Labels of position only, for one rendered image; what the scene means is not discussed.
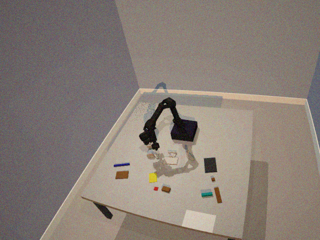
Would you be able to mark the yellow flat plate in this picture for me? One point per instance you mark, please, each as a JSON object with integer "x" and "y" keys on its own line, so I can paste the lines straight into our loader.
{"x": 152, "y": 177}

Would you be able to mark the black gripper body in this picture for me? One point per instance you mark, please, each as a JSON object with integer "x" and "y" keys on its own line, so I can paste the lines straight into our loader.
{"x": 155, "y": 145}

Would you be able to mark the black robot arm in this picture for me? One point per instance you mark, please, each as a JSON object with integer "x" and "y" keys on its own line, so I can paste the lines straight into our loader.
{"x": 149, "y": 127}

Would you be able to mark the brown rectangular block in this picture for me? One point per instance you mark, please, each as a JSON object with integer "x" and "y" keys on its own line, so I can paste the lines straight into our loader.
{"x": 166, "y": 189}

